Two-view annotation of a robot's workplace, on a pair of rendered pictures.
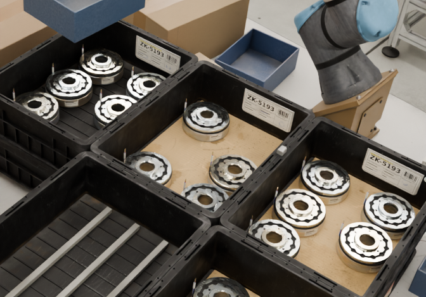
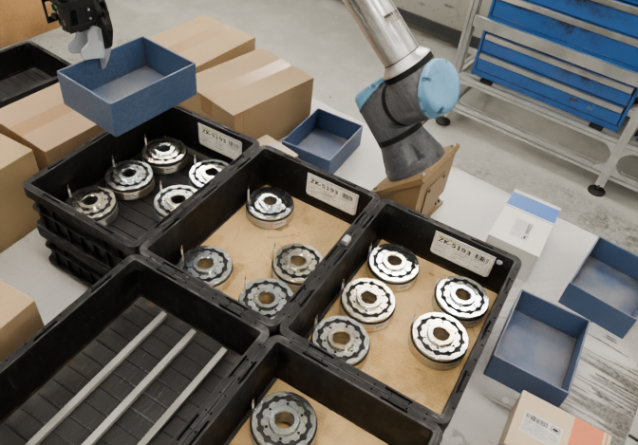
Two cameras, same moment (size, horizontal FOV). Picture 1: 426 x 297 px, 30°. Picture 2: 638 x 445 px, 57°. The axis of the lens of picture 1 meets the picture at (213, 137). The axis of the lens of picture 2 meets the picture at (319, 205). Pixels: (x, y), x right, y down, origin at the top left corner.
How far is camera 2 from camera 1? 0.50 m
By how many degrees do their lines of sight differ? 2
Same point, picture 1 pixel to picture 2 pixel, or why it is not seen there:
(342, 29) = (403, 107)
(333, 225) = (403, 315)
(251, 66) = (318, 144)
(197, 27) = (263, 110)
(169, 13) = (234, 98)
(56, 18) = (94, 111)
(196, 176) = (259, 268)
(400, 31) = not seen: hidden behind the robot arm
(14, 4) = not seen: hidden behind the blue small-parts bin
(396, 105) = (457, 176)
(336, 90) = (400, 168)
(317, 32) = (378, 111)
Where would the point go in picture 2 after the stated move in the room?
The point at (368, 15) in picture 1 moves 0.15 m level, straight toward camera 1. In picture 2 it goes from (430, 91) to (422, 132)
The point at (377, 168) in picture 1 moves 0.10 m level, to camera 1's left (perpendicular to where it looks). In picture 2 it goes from (446, 250) to (397, 245)
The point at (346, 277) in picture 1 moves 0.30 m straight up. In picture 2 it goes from (421, 376) to (465, 261)
